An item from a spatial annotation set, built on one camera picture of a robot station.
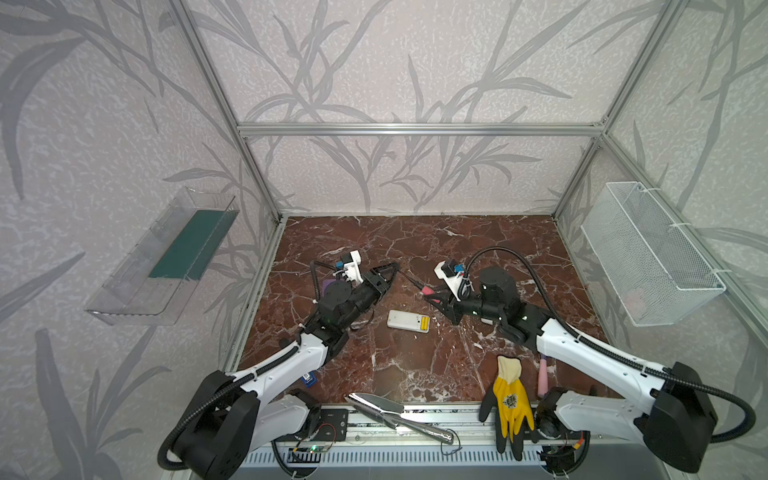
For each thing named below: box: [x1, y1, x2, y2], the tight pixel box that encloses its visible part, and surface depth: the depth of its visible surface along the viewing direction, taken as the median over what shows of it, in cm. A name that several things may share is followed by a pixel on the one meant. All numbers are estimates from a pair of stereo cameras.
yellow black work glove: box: [479, 356, 540, 461], surface depth 75 cm
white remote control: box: [387, 310, 431, 333], surface depth 93 cm
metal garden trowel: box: [344, 393, 455, 445], surface depth 76 cm
